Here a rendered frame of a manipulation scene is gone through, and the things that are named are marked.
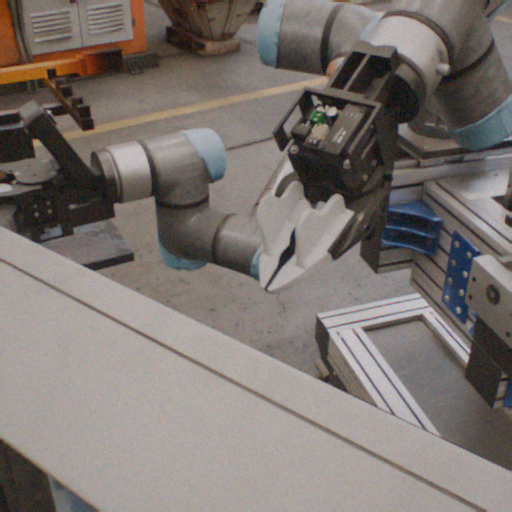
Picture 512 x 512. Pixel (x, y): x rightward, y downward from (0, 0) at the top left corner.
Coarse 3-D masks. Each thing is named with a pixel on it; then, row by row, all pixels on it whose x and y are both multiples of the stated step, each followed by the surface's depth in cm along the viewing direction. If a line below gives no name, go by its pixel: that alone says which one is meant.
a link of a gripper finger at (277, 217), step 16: (288, 192) 55; (272, 208) 53; (288, 208) 55; (304, 208) 56; (272, 224) 54; (288, 224) 56; (272, 240) 54; (288, 240) 55; (272, 256) 55; (288, 256) 55; (272, 272) 54
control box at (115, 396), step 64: (0, 256) 33; (64, 256) 32; (0, 320) 31; (64, 320) 30; (128, 320) 28; (192, 320) 28; (0, 384) 29; (64, 384) 28; (128, 384) 27; (192, 384) 26; (256, 384) 25; (320, 384) 24; (64, 448) 26; (128, 448) 25; (192, 448) 25; (256, 448) 24; (320, 448) 23; (384, 448) 23; (448, 448) 22
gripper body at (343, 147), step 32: (352, 64) 56; (384, 64) 55; (320, 96) 54; (352, 96) 53; (384, 96) 55; (416, 96) 57; (320, 128) 54; (352, 128) 51; (384, 128) 53; (320, 160) 53; (352, 160) 50; (384, 160) 55; (320, 192) 57; (352, 192) 54
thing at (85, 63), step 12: (108, 48) 140; (120, 48) 140; (60, 60) 136; (72, 60) 136; (84, 60) 135; (96, 60) 138; (108, 60) 139; (120, 60) 141; (0, 72) 130; (12, 72) 131; (24, 72) 132; (36, 72) 133; (60, 72) 135; (72, 72) 136; (84, 72) 136; (96, 72) 139; (108, 72) 140
